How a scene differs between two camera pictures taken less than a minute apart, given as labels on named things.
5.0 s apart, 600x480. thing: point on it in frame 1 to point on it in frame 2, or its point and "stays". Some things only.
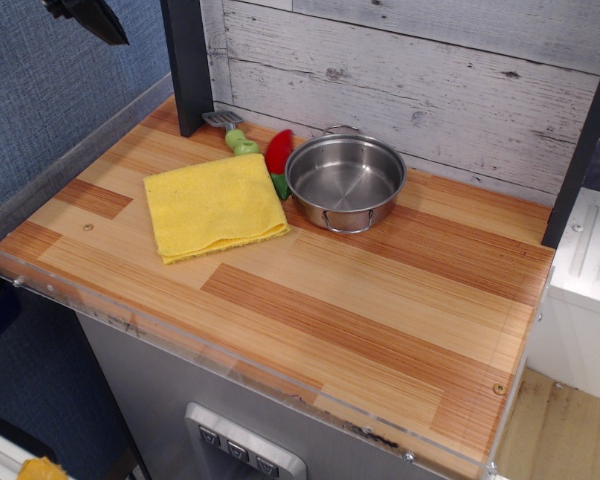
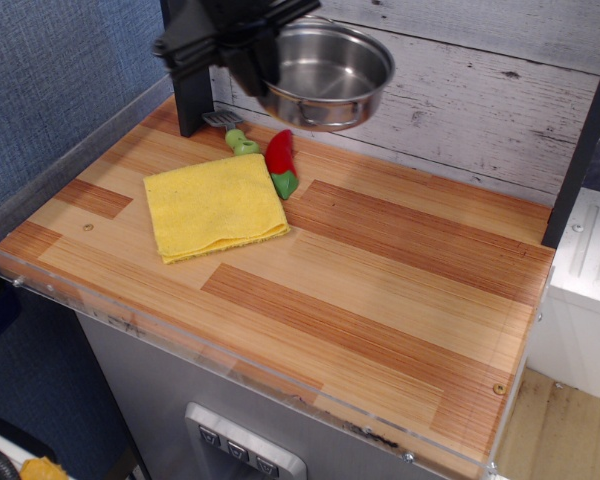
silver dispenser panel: x=222 y=449 stays
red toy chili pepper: x=277 y=154 stays
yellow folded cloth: x=214 y=206 stays
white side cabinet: x=575 y=340 stays
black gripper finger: x=95 y=16 to x=208 y=27
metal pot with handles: x=345 y=180 to x=331 y=76
